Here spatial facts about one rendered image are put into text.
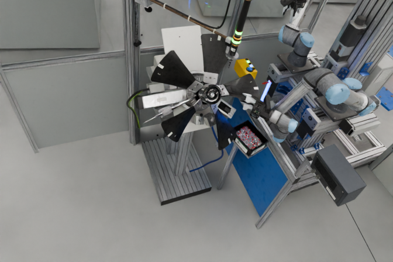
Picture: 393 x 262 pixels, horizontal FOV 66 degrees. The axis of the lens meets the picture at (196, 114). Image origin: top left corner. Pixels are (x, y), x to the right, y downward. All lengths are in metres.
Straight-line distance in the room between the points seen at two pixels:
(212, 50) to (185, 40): 0.25
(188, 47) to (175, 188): 1.25
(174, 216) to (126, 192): 0.47
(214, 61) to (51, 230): 1.79
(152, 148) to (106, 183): 0.50
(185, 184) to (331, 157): 1.40
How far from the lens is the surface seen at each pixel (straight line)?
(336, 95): 1.77
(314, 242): 2.94
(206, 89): 1.77
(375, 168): 3.61
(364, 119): 2.52
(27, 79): 2.46
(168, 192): 2.67
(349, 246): 3.08
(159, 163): 2.83
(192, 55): 2.04
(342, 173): 1.71
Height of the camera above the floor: 2.47
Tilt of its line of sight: 48 degrees down
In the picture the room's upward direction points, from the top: 12 degrees clockwise
